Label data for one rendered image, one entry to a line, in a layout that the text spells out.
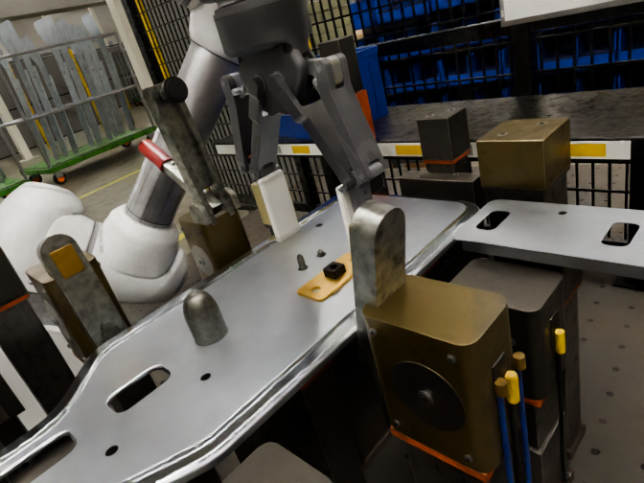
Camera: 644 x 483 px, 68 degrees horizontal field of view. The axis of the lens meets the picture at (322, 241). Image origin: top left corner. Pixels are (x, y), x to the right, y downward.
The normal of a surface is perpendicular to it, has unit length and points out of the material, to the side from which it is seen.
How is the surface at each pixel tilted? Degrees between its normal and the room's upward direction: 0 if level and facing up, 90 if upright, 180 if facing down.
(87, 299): 78
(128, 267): 95
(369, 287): 90
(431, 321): 0
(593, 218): 0
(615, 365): 0
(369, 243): 90
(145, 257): 98
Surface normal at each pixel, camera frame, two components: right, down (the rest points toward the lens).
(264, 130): 0.73, 0.56
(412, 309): -0.25, -0.87
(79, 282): 0.64, -0.05
